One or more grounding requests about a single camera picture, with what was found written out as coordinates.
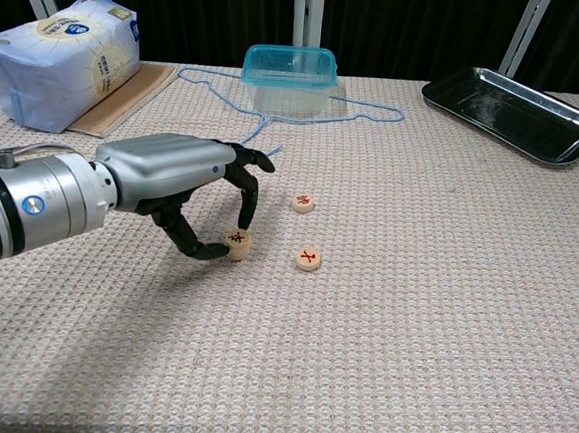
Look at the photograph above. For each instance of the black metal tray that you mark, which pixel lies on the black metal tray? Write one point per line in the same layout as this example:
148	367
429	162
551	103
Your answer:
513	114

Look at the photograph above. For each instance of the wooden piece black soldier glyph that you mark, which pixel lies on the wooden piece black soldier glyph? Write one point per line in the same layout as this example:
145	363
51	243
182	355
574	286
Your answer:
238	237

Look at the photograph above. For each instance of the wooden piece black crossed glyph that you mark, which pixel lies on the wooden piece black crossed glyph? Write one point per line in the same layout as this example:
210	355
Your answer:
239	258

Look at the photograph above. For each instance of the black curtain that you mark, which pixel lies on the black curtain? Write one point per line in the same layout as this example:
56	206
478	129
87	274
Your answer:
185	8

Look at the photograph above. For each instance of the wooden piece red dense glyph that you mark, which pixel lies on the wooden piece red dense glyph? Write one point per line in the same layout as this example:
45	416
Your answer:
302	203

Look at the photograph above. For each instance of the white flour bag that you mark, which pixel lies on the white flour bag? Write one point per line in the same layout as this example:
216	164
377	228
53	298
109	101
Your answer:
56	58

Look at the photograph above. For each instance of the light blue clothes hanger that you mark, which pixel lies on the light blue clothes hanger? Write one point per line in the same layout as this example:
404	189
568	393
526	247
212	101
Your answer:
263	119

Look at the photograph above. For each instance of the wooden piece red simple glyph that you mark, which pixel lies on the wooden piece red simple glyph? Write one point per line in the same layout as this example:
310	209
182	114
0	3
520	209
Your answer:
308	259

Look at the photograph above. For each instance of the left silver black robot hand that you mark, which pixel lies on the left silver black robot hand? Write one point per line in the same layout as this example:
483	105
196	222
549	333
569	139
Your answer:
163	166

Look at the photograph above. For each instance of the clear container blue lid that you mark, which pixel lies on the clear container blue lid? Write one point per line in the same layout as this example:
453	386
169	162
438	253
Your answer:
290	76

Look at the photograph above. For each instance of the flat wooden board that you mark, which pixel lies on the flat wooden board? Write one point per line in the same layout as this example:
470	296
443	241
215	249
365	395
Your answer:
128	98

